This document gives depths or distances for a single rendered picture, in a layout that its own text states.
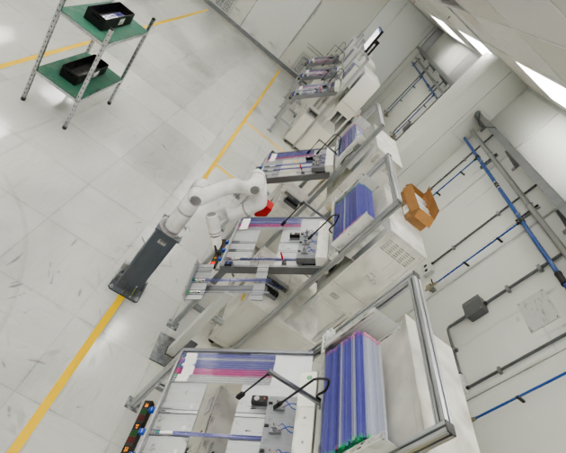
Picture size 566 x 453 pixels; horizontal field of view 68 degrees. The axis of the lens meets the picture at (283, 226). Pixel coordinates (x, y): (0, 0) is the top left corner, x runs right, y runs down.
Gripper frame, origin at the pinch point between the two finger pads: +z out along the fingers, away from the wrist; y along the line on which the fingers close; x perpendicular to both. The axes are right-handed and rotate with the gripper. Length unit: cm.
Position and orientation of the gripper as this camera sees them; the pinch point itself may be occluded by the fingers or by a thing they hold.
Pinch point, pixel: (218, 253)
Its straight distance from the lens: 304.3
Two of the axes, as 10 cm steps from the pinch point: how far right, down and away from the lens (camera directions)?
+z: 0.8, 8.6, 5.1
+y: -1.3, 5.1, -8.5
